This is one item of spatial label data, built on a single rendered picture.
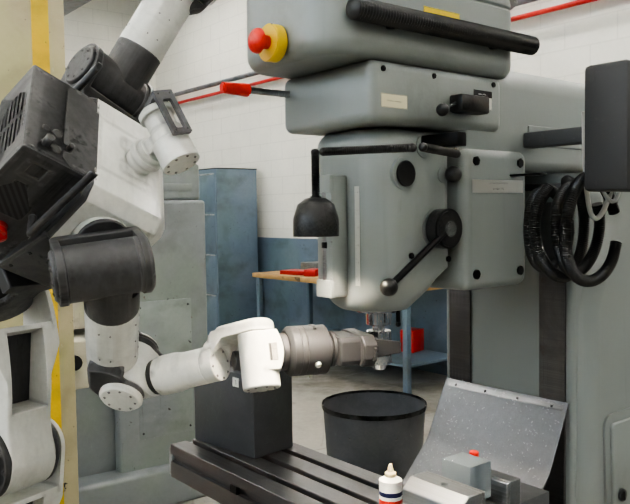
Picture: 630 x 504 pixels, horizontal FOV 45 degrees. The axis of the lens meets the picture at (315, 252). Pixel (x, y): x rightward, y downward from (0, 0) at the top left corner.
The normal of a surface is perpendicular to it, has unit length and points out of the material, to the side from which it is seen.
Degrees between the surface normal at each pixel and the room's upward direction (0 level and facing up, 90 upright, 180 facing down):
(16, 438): 81
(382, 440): 94
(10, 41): 90
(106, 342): 132
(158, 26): 96
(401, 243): 90
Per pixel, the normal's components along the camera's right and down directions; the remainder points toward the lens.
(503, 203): 0.63, 0.04
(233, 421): -0.70, 0.05
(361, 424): -0.33, 0.12
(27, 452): 0.85, -0.14
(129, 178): 0.73, -0.51
